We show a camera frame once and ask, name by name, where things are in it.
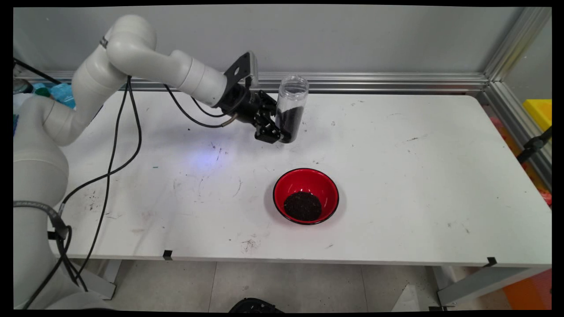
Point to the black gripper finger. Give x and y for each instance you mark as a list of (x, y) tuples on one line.
[(270, 105), (266, 131)]

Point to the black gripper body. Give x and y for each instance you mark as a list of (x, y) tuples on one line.
[(242, 103)]

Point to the clear jar with black granules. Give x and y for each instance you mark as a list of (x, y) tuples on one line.
[(293, 114)]

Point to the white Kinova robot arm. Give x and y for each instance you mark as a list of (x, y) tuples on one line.
[(141, 48)]

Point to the red bowl with black rim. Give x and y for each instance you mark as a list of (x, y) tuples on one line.
[(304, 180)]

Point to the pile of black granules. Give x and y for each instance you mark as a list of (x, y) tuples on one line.
[(303, 206)]

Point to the black tape marker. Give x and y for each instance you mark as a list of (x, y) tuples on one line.
[(491, 262), (167, 255)]

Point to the black round floor object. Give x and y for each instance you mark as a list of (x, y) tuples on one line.
[(255, 306)]

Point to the blue plastic bag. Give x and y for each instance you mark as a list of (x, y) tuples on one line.
[(64, 93)]

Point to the green capped bottle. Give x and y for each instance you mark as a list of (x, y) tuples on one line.
[(42, 92)]

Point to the clear round container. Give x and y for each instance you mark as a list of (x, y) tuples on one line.
[(22, 86)]

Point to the white table leg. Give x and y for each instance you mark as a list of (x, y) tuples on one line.
[(480, 284), (94, 281)]

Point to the yellow plastic box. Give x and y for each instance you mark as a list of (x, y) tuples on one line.
[(538, 112)]

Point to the orange plastic crate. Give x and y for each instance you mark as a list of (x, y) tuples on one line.
[(531, 293)]

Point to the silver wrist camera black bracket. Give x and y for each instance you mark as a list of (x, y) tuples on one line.
[(240, 68)]

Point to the long horizontal aluminium frame rail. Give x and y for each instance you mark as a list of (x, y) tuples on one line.
[(352, 82)]

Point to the short aluminium side rail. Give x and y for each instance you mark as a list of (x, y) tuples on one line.
[(517, 121)]

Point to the upright aluminium frame post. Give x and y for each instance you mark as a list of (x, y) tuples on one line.
[(515, 42)]

